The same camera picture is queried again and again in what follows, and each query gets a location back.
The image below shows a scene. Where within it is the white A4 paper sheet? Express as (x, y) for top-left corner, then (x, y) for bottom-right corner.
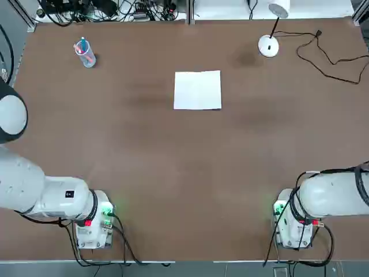
(173, 70), (223, 111)

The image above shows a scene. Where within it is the red pen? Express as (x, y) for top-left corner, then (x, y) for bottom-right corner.
(75, 43), (95, 65)

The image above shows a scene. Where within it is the clear plastic pen cup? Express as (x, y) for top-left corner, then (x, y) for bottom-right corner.
(73, 39), (97, 69)

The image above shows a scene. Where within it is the white desk lamp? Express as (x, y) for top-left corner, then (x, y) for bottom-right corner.
(257, 0), (291, 58)

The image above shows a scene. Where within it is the black base cable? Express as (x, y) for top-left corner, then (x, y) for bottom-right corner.
(58, 218), (96, 267)
(110, 213), (145, 265)
(315, 223), (336, 265)
(263, 221), (307, 267)

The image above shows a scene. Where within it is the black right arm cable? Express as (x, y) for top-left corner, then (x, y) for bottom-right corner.
(289, 163), (369, 223)

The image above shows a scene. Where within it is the black cable tangle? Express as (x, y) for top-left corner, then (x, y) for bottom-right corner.
(36, 0), (180, 27)

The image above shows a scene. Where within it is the black lamp power cable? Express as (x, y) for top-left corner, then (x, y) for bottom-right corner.
(277, 29), (369, 85)

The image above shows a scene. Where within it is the thick black hose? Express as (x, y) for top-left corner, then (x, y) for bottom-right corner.
(0, 24), (16, 88)

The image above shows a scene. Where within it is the aluminium frame profile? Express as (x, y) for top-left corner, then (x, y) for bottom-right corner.
(352, 0), (369, 27)
(16, 0), (37, 32)

